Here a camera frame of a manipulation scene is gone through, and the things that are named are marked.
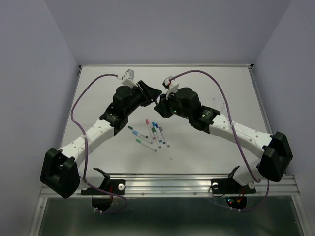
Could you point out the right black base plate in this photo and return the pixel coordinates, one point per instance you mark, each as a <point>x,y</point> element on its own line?
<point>234,193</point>

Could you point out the purple cap marker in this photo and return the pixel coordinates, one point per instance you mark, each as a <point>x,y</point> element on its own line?
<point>158,130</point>

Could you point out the aluminium rail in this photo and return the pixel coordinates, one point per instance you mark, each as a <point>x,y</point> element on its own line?
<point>180,185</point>
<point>267,115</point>

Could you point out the aluminium right side rail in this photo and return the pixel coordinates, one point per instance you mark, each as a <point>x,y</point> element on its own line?
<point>267,115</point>

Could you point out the dark green cap marker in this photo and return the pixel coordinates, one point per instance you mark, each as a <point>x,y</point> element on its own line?
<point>137,131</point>

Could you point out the teal green cap marker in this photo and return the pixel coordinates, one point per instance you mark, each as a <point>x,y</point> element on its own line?
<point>146,145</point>

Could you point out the grey cap marker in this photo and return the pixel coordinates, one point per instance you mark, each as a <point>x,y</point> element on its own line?
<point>164,137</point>

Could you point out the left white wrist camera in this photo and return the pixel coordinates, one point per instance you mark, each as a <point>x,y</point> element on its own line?
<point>127,79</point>

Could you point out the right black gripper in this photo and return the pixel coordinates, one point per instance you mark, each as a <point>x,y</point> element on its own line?
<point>162,109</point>

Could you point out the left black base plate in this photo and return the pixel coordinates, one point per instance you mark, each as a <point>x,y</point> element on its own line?
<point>107,203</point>

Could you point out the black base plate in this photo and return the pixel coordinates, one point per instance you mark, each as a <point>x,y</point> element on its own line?
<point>107,203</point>
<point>234,193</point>

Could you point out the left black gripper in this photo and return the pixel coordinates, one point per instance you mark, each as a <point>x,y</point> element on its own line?
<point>152,94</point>

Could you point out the pink cap marker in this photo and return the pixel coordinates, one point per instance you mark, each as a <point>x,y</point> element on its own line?
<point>150,129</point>

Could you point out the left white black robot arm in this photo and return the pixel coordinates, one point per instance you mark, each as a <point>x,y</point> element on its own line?
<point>60,167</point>

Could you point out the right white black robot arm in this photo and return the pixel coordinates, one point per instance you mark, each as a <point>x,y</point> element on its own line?
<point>212,122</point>

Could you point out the aluminium front rail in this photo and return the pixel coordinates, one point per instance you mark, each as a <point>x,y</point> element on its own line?
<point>180,185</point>

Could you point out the light blue cap marker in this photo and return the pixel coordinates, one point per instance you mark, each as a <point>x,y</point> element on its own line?
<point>142,137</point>

